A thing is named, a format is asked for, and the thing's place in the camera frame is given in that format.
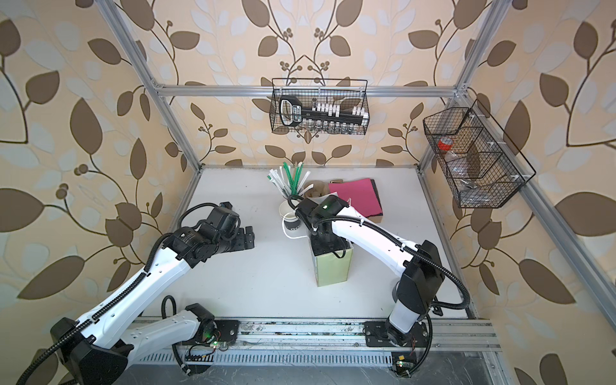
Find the green wrapped straw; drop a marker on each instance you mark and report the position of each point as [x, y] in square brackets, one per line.
[293, 174]

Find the black wire basket right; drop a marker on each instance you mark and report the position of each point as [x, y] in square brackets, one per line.
[490, 168]

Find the black wire basket rear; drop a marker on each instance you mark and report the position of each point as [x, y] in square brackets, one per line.
[348, 92]

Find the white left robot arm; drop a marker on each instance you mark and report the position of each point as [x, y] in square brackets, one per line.
[101, 344]

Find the red capped clear bottle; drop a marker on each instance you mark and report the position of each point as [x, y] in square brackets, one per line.
[445, 146]

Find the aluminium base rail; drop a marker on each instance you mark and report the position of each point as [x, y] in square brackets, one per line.
[295, 334]

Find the white wrapped straw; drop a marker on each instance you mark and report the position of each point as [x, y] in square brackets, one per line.
[275, 179]

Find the green white paper gift bag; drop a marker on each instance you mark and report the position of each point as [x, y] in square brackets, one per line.
[328, 270]

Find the stack of paper cups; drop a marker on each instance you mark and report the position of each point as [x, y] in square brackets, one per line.
[289, 219]

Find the black wire basket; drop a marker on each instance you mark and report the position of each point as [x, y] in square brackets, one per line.
[490, 168]
[348, 92]

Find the magenta paper napkin stack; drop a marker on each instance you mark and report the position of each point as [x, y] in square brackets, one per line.
[361, 195]

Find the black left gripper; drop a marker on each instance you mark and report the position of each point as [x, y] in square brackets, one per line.
[242, 244]

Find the brown pulp cup carrier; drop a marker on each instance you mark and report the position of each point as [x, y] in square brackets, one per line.
[318, 189]

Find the black handheld tool in basket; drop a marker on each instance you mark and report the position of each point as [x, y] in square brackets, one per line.
[314, 114]

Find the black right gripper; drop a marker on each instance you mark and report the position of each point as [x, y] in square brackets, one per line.
[339, 249]

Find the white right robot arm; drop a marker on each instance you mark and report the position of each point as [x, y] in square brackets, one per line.
[423, 281]

